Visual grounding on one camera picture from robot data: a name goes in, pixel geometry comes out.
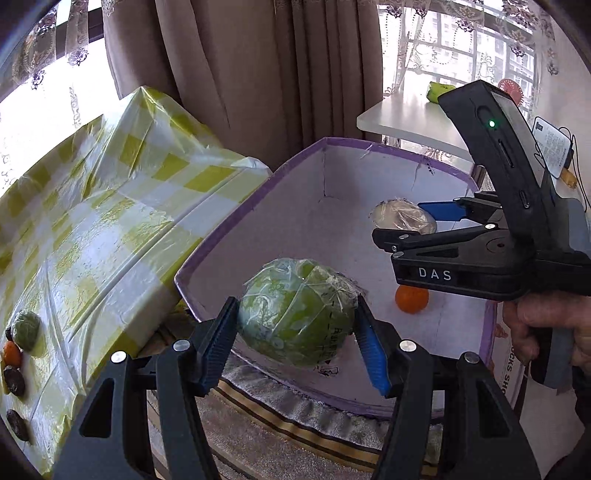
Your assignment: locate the white side table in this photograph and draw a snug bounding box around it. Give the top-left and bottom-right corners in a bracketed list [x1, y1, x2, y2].
[356, 90, 485, 163]

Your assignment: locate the green toy on table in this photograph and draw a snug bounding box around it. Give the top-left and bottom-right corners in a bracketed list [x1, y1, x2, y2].
[426, 81, 456, 103]

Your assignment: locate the purple cardboard box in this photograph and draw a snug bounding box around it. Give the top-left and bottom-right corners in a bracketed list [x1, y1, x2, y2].
[174, 137, 527, 420]

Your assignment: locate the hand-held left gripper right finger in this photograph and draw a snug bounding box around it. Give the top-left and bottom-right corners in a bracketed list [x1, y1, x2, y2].
[353, 295, 541, 480]

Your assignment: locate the small green wrapped cabbage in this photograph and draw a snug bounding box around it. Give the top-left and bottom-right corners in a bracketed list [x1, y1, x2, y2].
[11, 310, 43, 349]

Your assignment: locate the large green cabbage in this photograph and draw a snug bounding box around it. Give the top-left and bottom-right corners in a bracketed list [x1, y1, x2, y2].
[238, 257, 363, 368]

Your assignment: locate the striped towel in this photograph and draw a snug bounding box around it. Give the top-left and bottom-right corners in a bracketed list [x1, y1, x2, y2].
[148, 364, 444, 480]

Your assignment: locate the brown curtain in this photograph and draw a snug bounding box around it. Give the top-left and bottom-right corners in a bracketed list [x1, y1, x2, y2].
[102, 0, 385, 171]

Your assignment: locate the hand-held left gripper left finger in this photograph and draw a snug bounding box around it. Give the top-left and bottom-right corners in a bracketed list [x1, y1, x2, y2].
[53, 296, 241, 480]

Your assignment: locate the white tag with cable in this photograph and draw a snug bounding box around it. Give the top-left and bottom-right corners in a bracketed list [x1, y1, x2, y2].
[533, 116, 576, 179]

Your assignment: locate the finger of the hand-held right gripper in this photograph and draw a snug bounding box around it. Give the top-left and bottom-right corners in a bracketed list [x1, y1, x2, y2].
[372, 222, 509, 259]
[418, 193, 506, 222]

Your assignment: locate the yellow checked plastic tablecloth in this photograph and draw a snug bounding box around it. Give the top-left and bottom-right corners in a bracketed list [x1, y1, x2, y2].
[0, 85, 273, 478]

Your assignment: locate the pink round fan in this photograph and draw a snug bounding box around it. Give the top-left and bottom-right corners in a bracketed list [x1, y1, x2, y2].
[498, 78, 524, 106]

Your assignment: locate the person's right hand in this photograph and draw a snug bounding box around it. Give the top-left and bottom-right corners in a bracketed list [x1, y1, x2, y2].
[502, 288, 591, 370]

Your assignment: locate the floral lace curtain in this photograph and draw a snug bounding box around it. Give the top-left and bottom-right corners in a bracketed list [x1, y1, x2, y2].
[0, 0, 122, 185]
[379, 0, 570, 162]

